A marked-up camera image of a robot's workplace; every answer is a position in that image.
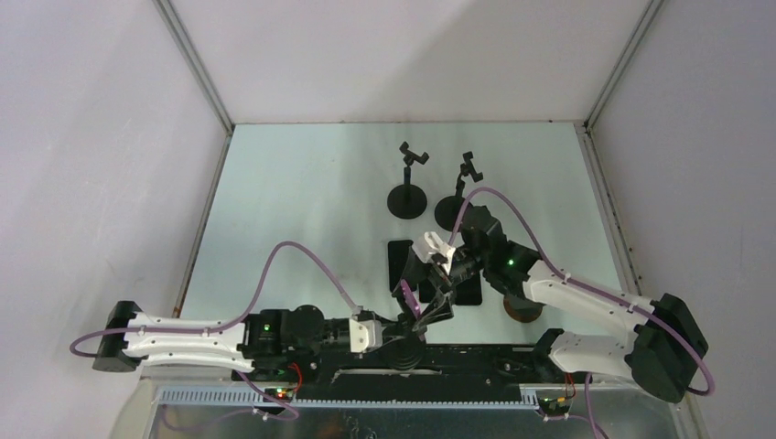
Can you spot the small circuit board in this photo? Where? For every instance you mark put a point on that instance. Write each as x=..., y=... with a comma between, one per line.
x=552, y=409
x=278, y=394

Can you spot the left small circuit board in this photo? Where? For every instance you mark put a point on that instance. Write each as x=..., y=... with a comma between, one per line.
x=278, y=394

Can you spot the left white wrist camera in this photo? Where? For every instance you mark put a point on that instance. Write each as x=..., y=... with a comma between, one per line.
x=365, y=331

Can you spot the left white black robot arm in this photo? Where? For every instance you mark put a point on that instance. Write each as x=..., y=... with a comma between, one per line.
x=270, y=340

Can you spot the brown base phone stand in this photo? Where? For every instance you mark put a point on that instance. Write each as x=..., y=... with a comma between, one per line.
x=522, y=310

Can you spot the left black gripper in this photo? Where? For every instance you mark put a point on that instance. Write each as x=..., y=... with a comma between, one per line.
x=391, y=328

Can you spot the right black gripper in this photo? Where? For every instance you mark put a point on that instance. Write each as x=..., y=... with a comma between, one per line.
x=416, y=269

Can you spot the black phone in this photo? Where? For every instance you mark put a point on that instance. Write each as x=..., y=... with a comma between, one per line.
x=427, y=292
x=469, y=292

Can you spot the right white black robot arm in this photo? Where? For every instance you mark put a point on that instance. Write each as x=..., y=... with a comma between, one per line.
x=655, y=343

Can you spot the black front mounting rail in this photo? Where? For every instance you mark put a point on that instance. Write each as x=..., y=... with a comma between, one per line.
x=447, y=374

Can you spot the right small circuit board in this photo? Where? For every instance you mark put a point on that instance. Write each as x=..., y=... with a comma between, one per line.
x=552, y=409

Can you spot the teal blue phone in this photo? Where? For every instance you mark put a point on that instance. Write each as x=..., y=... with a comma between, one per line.
x=397, y=254

